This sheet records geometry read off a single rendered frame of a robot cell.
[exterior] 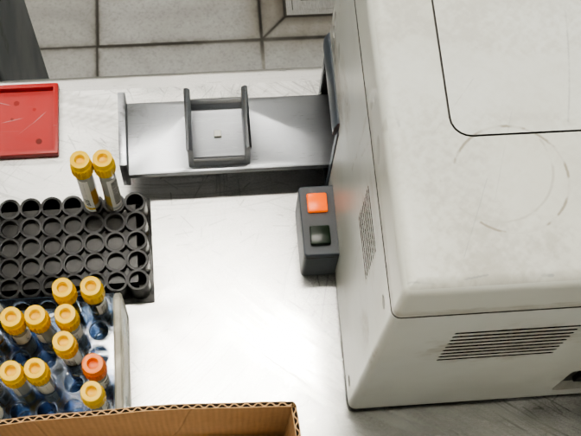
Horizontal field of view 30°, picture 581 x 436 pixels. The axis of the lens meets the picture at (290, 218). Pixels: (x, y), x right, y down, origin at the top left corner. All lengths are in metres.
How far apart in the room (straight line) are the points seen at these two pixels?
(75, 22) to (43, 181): 1.13
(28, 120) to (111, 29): 1.08
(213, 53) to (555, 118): 1.40
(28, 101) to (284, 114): 0.23
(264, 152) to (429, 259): 0.33
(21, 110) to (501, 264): 0.51
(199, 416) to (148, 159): 0.25
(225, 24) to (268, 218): 1.14
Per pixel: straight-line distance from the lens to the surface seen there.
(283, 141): 0.90
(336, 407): 0.88
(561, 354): 0.77
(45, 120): 0.97
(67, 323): 0.78
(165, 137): 0.91
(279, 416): 0.75
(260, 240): 0.91
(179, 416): 0.74
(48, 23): 2.06
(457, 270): 0.60
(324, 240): 0.86
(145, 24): 2.04
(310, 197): 0.87
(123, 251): 0.89
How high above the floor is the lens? 1.73
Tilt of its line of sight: 68 degrees down
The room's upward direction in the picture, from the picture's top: 8 degrees clockwise
